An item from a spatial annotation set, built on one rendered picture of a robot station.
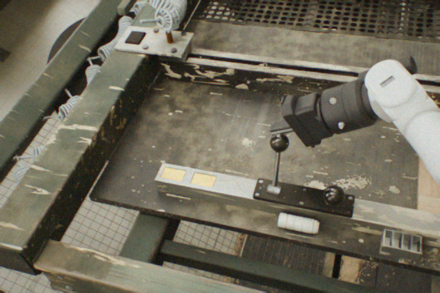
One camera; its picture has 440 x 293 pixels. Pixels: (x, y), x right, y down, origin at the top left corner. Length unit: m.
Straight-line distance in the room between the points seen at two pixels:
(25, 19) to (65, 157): 6.27
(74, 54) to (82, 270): 1.09
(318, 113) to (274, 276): 0.34
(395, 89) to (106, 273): 0.60
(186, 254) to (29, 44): 6.14
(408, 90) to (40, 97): 1.27
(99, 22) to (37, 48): 5.00
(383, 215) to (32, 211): 0.68
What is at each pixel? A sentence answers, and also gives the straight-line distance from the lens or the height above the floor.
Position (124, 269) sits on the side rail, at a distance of 0.93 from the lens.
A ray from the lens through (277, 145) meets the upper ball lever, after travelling 0.93.
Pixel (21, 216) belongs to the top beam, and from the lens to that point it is 1.01.
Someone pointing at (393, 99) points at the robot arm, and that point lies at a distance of 0.80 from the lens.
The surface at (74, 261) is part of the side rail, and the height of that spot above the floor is 1.79.
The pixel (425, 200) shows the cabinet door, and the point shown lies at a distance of 1.05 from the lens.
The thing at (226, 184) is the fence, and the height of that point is 1.58.
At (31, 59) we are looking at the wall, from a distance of 6.87.
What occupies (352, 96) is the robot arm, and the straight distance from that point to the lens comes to 0.86.
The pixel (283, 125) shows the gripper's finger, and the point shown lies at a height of 1.55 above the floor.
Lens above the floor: 1.79
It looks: 9 degrees down
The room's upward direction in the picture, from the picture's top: 61 degrees counter-clockwise
